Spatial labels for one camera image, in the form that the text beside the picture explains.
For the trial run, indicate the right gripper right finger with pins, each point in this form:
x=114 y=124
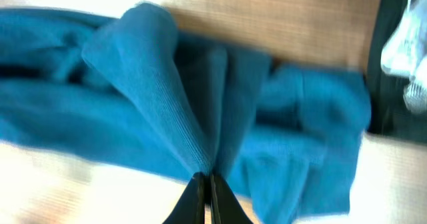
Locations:
x=224 y=206

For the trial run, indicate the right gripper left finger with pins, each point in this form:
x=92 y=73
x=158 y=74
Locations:
x=190 y=208

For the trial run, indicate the blue polo shirt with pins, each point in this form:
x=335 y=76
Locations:
x=139 y=93

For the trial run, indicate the folded black garment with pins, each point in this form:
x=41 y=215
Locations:
x=390 y=117

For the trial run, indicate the folded light blue jeans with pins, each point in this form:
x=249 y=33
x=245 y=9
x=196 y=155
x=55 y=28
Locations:
x=404 y=54

